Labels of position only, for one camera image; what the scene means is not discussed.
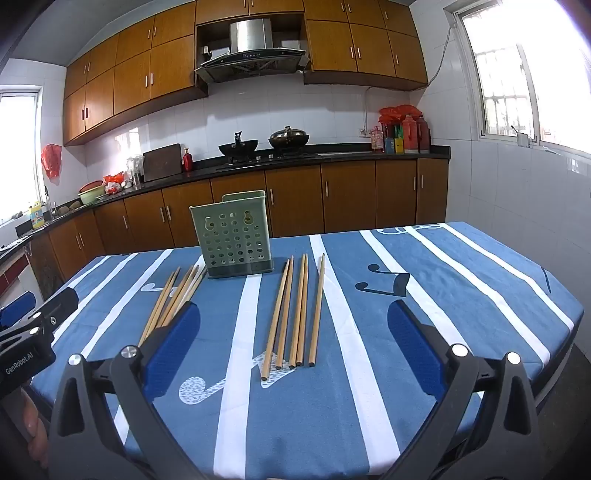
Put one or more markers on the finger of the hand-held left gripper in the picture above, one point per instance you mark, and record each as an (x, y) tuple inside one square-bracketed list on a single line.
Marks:
[(62, 302), (18, 307)]

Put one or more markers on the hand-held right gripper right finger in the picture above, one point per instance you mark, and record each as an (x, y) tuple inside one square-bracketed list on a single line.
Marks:
[(411, 344)]

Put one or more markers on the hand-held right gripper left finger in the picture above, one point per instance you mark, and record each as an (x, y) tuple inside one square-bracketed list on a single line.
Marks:
[(175, 344)]

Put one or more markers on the wooden chopstick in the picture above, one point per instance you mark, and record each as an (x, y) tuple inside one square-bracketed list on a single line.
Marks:
[(303, 314), (155, 314), (297, 314), (167, 296), (180, 290), (276, 319), (196, 287), (317, 314), (186, 290), (285, 314)]

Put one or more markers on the green perforated utensil holder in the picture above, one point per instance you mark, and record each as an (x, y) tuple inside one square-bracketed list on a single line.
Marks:
[(231, 240)]

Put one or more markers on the person's left hand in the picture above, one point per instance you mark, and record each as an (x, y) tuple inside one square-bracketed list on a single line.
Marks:
[(34, 424)]

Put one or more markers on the yellow detergent bottle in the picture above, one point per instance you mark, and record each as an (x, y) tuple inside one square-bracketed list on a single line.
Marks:
[(37, 217)]

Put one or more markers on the metal faucet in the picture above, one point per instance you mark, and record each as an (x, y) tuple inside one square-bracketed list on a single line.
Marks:
[(47, 198)]

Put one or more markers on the blue white striped tablecloth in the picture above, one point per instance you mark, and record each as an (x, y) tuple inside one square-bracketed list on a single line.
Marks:
[(332, 415)]

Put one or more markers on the green basin with red lid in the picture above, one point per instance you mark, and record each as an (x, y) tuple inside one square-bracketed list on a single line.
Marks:
[(91, 194)]

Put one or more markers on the red and white plastic bags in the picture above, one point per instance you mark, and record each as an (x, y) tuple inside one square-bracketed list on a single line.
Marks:
[(115, 182)]

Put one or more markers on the red plastic bag on hook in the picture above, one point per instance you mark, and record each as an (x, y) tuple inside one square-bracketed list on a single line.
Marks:
[(51, 159)]

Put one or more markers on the clear glass jars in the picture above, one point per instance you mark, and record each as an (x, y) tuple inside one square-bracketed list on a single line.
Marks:
[(135, 170)]

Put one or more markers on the small side window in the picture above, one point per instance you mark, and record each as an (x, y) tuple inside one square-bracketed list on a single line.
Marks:
[(18, 152)]

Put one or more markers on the wooden lower cabinets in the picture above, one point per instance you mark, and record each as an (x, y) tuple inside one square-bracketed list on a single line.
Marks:
[(346, 198)]

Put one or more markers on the wooden cabinets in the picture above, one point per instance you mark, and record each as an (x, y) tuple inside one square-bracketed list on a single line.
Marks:
[(346, 198), (138, 78)]

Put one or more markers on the dark wooden cutting board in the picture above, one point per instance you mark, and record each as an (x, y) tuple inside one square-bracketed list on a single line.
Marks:
[(161, 162)]

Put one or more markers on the small red bottle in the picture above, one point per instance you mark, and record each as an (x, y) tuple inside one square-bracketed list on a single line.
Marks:
[(187, 161)]

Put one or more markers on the blue and yellow box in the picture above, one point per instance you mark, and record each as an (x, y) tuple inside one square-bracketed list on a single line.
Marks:
[(393, 146)]

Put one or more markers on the black wok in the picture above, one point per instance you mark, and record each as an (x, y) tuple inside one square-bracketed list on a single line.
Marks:
[(238, 150)]

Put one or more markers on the pink bottle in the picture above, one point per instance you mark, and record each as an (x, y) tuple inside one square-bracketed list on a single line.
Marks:
[(377, 141)]

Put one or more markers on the dark red thermos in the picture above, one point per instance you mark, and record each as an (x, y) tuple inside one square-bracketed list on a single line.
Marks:
[(424, 136)]

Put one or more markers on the gas stove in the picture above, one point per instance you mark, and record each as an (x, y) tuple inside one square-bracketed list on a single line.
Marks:
[(270, 158)]

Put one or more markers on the black kitchen countertop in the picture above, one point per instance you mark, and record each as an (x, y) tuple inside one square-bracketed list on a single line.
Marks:
[(295, 161)]

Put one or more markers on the metal cup on windowsill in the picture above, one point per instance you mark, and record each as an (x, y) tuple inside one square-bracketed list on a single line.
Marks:
[(522, 139)]

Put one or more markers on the pot with glass lid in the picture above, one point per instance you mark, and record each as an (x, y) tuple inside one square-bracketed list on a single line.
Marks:
[(288, 137)]

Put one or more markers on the wooden upper cabinets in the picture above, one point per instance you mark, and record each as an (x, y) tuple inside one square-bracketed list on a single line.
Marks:
[(138, 78)]

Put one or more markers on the large barred window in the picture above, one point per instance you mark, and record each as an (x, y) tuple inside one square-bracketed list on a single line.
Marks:
[(531, 69)]

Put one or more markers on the steel range hood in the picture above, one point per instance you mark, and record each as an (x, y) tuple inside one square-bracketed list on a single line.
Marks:
[(251, 37)]

